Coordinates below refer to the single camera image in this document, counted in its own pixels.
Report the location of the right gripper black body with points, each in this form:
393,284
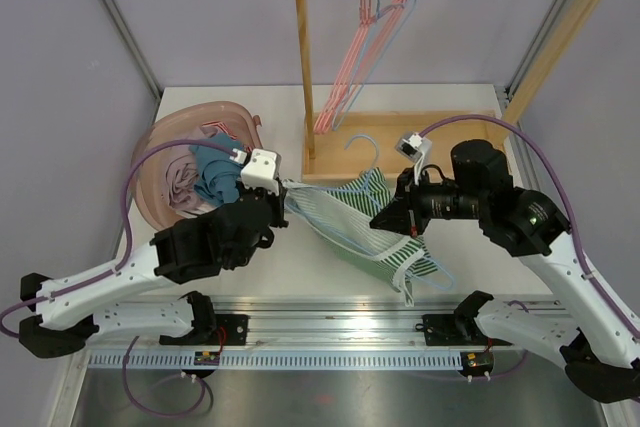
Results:
425,198

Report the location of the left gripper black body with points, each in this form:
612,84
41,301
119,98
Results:
276,201

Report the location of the teal blue tank top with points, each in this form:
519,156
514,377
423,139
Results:
217,176

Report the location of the green white striped tank top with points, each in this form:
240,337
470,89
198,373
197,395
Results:
370,227

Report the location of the mauve pink tank top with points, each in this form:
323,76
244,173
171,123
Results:
178,176

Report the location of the red white striped tank top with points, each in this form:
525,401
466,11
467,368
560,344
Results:
213,128

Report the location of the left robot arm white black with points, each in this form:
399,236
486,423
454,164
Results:
99,303

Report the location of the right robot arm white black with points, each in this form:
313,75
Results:
600,356

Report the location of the wooden clothes rack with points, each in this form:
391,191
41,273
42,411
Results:
327,159

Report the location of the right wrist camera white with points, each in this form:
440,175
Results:
415,148

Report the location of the aluminium mounting rail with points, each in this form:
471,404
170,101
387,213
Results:
241,321

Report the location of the white slotted cable duct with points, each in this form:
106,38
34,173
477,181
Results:
274,360

